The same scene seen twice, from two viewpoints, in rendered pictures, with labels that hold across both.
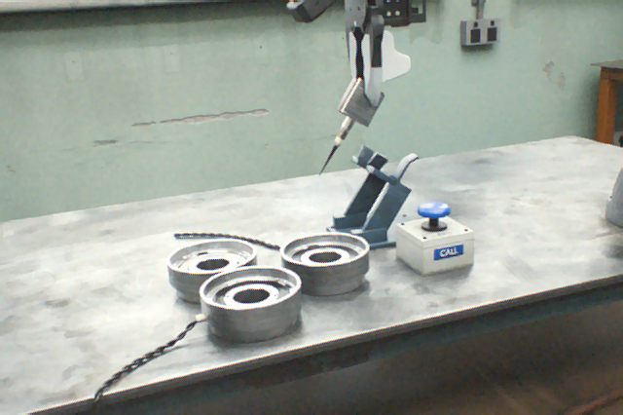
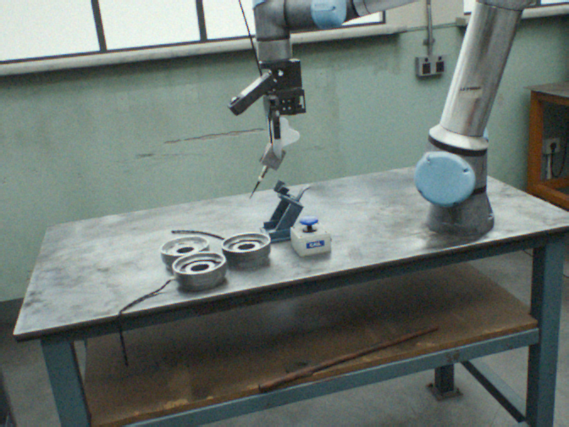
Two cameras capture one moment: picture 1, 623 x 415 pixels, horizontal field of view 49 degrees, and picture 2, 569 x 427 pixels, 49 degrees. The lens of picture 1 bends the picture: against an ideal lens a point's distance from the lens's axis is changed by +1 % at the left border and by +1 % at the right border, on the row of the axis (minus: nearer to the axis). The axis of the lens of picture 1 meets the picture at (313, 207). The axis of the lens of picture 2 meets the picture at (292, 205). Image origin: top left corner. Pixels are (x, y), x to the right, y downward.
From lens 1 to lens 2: 56 cm
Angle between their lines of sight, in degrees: 5
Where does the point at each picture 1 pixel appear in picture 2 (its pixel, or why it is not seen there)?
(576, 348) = (424, 302)
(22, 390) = (85, 310)
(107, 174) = (146, 179)
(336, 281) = (248, 260)
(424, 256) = (301, 246)
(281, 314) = (212, 277)
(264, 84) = (261, 109)
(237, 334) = (190, 286)
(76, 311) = (113, 274)
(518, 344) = (389, 300)
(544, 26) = not seen: hidden behind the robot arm
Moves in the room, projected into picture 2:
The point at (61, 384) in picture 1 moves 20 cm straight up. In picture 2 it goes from (103, 308) to (83, 208)
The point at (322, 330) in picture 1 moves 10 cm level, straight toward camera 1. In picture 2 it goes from (234, 285) to (226, 311)
